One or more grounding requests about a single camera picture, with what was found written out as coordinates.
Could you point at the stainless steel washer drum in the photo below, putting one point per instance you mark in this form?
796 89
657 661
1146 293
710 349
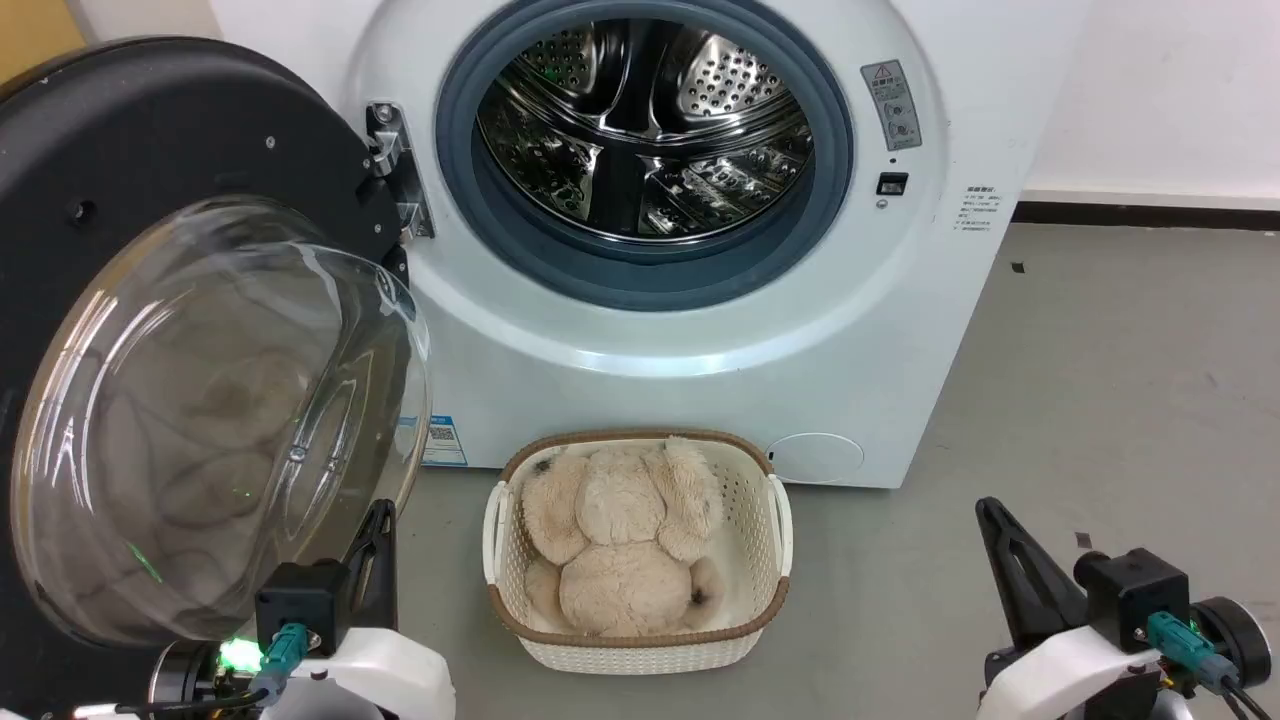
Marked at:
640 120

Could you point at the black washer door glass bowl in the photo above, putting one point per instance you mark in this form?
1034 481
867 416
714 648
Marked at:
150 130

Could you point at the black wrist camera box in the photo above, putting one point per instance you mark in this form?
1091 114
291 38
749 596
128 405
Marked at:
300 600
1135 595

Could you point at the white woven laundry basket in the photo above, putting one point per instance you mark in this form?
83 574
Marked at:
750 520

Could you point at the black door latch slot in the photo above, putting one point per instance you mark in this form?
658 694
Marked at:
892 184

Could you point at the white front-load washing machine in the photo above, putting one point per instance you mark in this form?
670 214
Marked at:
850 330

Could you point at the small printed text label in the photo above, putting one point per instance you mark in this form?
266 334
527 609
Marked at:
980 208

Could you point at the grey warning sticker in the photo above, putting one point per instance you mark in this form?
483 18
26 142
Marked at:
892 105

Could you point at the beige plush bear toy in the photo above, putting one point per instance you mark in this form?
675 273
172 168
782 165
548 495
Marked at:
620 540

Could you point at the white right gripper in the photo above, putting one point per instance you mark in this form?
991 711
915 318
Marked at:
1060 680

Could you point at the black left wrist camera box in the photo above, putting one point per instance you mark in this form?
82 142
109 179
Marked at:
300 600

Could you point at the round white filter cover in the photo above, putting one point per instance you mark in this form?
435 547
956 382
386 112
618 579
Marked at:
815 458

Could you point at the yellow wooden panel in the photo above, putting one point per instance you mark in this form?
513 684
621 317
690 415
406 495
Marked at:
35 35

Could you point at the metal door hinge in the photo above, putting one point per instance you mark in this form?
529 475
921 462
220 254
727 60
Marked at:
390 140

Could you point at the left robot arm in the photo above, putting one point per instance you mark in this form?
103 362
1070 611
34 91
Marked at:
185 680

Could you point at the blue QR code sticker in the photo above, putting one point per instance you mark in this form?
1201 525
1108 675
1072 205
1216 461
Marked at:
443 442

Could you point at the dark wall baseboard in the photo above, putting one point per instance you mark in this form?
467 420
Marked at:
1150 216

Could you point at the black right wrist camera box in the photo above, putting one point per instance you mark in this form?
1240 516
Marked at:
1135 595

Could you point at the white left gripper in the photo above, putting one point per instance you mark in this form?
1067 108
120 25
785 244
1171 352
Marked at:
390 675

